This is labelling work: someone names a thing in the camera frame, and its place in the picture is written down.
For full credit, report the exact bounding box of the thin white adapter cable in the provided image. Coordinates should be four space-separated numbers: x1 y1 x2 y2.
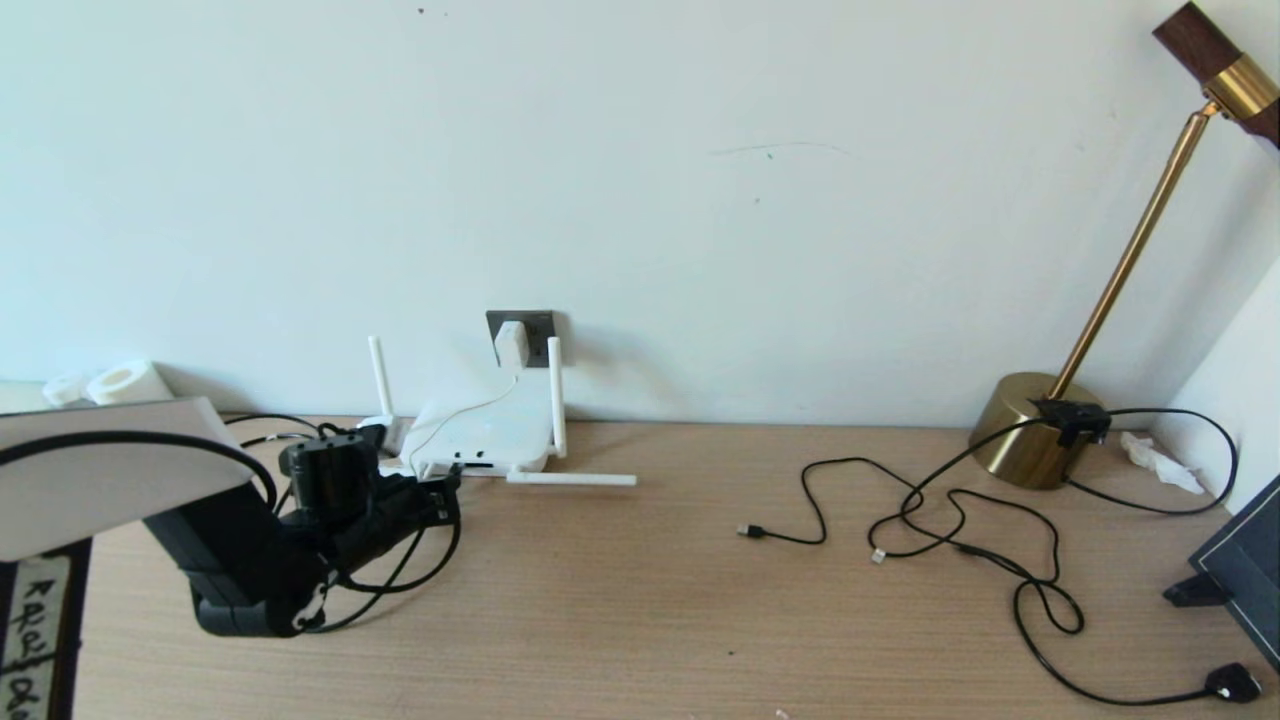
400 368 521 479

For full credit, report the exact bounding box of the black ethernet cable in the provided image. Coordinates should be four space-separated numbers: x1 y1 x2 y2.
220 412 463 636

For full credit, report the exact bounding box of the white wifi router with antennas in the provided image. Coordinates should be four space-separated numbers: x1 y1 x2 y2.
355 335 638 488

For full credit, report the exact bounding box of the black power plug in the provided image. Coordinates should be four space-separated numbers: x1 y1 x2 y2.
1204 662 1265 703

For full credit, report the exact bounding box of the white toilet paper roll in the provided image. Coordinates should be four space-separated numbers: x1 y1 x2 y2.
85 360 173 404

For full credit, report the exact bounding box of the brass desk lamp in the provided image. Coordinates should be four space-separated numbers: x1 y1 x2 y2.
967 0 1280 491

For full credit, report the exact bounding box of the crumpled white tissue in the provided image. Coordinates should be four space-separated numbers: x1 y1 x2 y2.
1120 432 1206 496

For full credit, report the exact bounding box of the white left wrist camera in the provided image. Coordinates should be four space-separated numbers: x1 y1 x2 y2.
355 413 406 453

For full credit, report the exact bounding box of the grey wall power socket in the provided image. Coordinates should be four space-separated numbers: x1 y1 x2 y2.
487 310 558 369

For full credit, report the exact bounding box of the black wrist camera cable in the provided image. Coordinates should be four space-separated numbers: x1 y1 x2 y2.
0 425 463 636

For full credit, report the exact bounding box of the black usb charging cable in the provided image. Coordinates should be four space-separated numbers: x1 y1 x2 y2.
736 456 1086 636

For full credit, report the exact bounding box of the black inline cord switch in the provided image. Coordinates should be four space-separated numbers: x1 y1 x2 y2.
1032 398 1113 449

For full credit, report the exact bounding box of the black lamp power cord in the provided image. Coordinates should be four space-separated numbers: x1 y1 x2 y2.
868 406 1241 708

